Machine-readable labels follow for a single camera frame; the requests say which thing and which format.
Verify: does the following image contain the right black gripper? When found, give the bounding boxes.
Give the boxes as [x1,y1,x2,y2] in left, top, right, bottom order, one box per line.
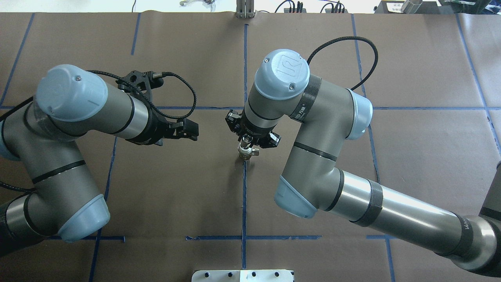
[225,110,281,148]

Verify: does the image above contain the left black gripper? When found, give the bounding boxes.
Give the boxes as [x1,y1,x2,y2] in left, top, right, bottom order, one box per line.
[116,70,199,146]

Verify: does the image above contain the white PPR brass valve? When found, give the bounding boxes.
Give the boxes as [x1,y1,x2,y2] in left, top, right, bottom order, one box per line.
[238,134,260,162]

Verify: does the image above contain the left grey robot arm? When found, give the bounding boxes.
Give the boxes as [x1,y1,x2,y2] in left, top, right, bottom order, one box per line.
[1,64,199,256]

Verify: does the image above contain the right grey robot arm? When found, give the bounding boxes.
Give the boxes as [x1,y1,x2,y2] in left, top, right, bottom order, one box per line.
[245,43,500,282]

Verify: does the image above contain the metal tool on bench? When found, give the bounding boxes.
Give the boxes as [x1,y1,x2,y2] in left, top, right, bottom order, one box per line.
[179,0,215,13]

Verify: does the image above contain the black box with label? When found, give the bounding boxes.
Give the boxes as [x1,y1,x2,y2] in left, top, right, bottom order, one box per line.
[373,0,440,14]

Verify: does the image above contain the brown paper table mat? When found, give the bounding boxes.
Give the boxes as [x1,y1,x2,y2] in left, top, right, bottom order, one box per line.
[1,11,500,282]

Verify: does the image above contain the silver metal cylinder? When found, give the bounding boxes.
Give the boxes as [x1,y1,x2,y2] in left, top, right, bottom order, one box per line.
[401,0,423,14]

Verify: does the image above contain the grey aluminium camera post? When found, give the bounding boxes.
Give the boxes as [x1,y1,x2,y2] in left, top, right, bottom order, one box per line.
[236,0,256,18]

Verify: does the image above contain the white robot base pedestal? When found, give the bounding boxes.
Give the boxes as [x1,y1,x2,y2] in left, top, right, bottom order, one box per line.
[191,269,295,282]

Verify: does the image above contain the black cable bundle left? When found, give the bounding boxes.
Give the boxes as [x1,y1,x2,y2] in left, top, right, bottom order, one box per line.
[274,0,308,14]

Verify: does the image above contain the black cable bundle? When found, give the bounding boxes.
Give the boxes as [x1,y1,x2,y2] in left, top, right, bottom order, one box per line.
[274,0,308,14]
[320,1,346,14]

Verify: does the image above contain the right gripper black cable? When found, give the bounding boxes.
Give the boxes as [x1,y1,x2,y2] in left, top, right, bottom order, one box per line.
[306,36,379,92]

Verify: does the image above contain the black cable bundle right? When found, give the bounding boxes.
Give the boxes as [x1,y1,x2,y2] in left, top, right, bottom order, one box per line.
[320,1,346,14]

